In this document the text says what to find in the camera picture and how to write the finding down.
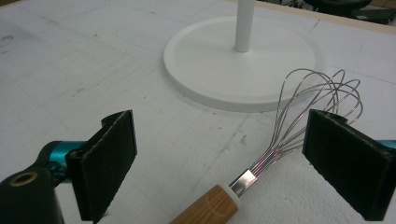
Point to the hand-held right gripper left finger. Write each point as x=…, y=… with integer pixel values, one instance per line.
x=102, y=161

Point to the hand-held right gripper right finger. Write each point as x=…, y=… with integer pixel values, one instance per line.
x=345, y=161

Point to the white round stand with pole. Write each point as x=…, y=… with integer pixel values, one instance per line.
x=239, y=71

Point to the dark chair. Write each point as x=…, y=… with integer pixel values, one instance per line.
x=342, y=6

